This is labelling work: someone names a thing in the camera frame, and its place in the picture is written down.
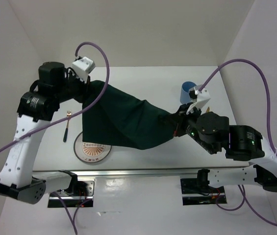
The dark green cloth napkin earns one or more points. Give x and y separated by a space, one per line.
120 119

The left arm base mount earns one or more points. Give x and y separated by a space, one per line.
83 194

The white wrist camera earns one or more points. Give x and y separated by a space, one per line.
83 66
200 98

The light blue plastic cup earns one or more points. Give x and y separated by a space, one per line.
184 94

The gold fork black handle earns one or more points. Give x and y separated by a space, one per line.
69 115

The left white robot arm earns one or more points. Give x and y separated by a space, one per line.
55 85

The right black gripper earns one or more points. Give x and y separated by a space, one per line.
182 109

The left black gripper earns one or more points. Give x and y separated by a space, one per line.
85 86

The aluminium frame rail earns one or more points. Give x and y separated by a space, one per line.
128 172

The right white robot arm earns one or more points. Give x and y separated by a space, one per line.
241 143

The orange patterned plate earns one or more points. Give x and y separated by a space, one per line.
90 153

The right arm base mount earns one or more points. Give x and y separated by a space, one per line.
193 194

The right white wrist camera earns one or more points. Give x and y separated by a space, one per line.
200 98

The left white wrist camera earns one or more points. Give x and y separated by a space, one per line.
83 66

